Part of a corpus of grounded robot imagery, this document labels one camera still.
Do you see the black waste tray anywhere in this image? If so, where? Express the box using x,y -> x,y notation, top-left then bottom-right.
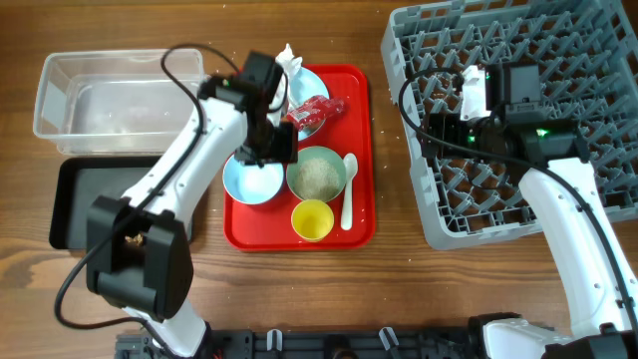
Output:
49,156 -> 160,250

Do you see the white tissue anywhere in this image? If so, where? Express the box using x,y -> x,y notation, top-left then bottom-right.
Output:
267,44 -> 303,127

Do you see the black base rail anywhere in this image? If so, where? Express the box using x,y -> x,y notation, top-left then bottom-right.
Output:
114,326 -> 479,359

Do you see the brown food scrap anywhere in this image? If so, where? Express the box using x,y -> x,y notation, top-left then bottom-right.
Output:
125,233 -> 145,247

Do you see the yellow cup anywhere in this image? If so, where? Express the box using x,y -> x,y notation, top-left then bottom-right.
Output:
291,199 -> 335,242

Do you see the red snack wrapper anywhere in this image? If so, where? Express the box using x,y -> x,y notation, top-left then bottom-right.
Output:
285,95 -> 346,131

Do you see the white plastic spoon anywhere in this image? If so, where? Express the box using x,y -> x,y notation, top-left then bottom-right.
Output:
340,153 -> 358,230

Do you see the green bowl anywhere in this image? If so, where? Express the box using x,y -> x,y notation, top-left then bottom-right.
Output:
286,146 -> 346,202

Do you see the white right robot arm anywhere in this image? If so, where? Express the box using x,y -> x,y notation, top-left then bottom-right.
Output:
417,116 -> 637,358

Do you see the light blue bowl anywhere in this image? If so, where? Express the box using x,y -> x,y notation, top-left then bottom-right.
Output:
222,156 -> 284,205

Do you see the light blue plate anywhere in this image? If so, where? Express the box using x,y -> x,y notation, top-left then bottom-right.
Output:
288,67 -> 330,142

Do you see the grey dishwasher rack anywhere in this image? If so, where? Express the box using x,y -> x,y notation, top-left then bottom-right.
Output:
381,0 -> 637,250

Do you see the clear plastic bin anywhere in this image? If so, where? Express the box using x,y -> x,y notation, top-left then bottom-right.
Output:
33,49 -> 204,156

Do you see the white rice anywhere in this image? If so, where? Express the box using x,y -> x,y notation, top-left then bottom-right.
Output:
293,159 -> 341,202

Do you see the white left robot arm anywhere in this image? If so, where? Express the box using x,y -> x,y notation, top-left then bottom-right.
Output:
84,71 -> 297,358

